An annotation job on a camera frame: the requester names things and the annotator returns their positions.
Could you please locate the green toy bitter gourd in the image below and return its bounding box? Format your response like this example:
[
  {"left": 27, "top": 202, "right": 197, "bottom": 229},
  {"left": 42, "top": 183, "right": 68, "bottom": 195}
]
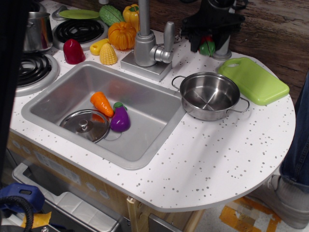
[{"left": 99, "top": 4, "right": 125, "bottom": 27}]

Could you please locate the orange toy pumpkin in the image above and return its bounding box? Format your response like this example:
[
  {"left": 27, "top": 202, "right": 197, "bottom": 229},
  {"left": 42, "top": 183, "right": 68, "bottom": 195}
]
[{"left": 108, "top": 22, "right": 137, "bottom": 50}]

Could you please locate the yellow toy bell pepper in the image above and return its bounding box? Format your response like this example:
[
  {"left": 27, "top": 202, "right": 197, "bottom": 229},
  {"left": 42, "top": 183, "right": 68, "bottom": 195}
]
[{"left": 123, "top": 4, "right": 140, "bottom": 32}]

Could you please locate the green plastic plate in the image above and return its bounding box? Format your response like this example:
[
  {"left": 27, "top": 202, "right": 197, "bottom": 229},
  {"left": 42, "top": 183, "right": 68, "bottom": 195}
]
[{"left": 59, "top": 10, "right": 99, "bottom": 19}]

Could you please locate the grey toy sink basin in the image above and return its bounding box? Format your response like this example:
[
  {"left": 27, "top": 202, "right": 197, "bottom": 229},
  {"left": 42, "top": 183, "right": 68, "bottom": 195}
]
[{"left": 22, "top": 61, "right": 185, "bottom": 169}]

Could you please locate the front stove burner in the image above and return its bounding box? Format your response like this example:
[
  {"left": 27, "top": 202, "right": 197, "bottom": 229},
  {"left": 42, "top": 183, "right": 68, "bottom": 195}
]
[{"left": 15, "top": 52, "right": 60, "bottom": 97}]

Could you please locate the stove burner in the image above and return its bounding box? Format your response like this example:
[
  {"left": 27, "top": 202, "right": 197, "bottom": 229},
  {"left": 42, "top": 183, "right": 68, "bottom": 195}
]
[
  {"left": 15, "top": 52, "right": 60, "bottom": 97},
  {"left": 52, "top": 19, "right": 109, "bottom": 51}
]

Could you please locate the blue clamp tool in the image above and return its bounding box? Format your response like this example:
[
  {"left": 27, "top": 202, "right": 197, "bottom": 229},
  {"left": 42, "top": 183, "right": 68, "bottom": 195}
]
[{"left": 0, "top": 183, "right": 45, "bottom": 213}]

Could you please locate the red toy pepper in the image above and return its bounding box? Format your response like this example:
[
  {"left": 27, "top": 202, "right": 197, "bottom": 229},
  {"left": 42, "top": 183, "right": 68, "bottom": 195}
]
[{"left": 198, "top": 35, "right": 215, "bottom": 57}]

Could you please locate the orange toy carrot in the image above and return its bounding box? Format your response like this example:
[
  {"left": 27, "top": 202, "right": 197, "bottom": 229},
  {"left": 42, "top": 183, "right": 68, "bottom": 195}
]
[{"left": 90, "top": 91, "right": 114, "bottom": 117}]

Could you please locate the silver toy faucet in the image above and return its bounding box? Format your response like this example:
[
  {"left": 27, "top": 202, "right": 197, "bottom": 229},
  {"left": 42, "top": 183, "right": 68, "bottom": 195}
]
[{"left": 120, "top": 0, "right": 175, "bottom": 82}]

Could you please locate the small steel pan with handles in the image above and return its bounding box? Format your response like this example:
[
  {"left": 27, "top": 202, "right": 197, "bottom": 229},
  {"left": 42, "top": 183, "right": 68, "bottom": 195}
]
[{"left": 171, "top": 72, "right": 250, "bottom": 121}]

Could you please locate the small yellow toy piece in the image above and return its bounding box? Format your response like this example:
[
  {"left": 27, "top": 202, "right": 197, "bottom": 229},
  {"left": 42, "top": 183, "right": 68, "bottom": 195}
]
[{"left": 89, "top": 38, "right": 110, "bottom": 56}]

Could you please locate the steel pot lid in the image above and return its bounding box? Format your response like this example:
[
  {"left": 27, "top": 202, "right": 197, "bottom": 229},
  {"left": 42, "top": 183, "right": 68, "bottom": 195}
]
[{"left": 60, "top": 109, "right": 110, "bottom": 143}]

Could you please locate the dark red toy vegetable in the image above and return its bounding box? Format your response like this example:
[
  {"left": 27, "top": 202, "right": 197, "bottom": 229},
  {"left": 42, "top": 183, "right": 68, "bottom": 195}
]
[{"left": 63, "top": 39, "right": 86, "bottom": 65}]

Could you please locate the yellow toy corn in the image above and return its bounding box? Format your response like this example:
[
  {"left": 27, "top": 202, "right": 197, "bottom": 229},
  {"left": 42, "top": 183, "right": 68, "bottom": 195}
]
[{"left": 99, "top": 43, "right": 118, "bottom": 65}]

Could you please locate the tall steel pot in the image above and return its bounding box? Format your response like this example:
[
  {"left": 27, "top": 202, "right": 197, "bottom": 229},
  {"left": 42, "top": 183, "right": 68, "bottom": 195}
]
[{"left": 23, "top": 12, "right": 53, "bottom": 53}]

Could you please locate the grey sneaker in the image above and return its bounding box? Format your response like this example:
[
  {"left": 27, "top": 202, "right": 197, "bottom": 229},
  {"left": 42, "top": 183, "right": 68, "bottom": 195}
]
[{"left": 249, "top": 175, "right": 309, "bottom": 229}]

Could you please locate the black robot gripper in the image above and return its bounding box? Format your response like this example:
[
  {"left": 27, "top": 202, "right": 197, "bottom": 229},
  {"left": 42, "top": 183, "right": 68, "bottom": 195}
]
[{"left": 181, "top": 0, "right": 245, "bottom": 55}]

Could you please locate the grey support pole with base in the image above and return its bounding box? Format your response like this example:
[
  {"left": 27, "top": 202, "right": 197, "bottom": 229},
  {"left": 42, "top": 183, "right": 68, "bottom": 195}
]
[{"left": 211, "top": 0, "right": 239, "bottom": 61}]

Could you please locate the green plastic cutting board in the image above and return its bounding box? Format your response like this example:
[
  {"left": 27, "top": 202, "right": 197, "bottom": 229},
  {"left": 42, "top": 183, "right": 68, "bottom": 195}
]
[{"left": 218, "top": 57, "right": 290, "bottom": 106}]

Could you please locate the back stove burner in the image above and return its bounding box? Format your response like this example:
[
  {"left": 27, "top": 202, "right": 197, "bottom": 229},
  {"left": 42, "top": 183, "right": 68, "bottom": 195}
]
[{"left": 52, "top": 19, "right": 109, "bottom": 51}]

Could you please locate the purple toy eggplant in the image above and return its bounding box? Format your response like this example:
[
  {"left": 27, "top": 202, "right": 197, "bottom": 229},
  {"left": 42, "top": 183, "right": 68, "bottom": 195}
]
[{"left": 110, "top": 102, "right": 131, "bottom": 132}]

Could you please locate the person leg in jeans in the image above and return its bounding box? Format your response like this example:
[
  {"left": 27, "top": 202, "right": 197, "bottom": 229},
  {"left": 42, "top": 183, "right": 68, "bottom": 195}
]
[{"left": 280, "top": 75, "right": 309, "bottom": 192}]

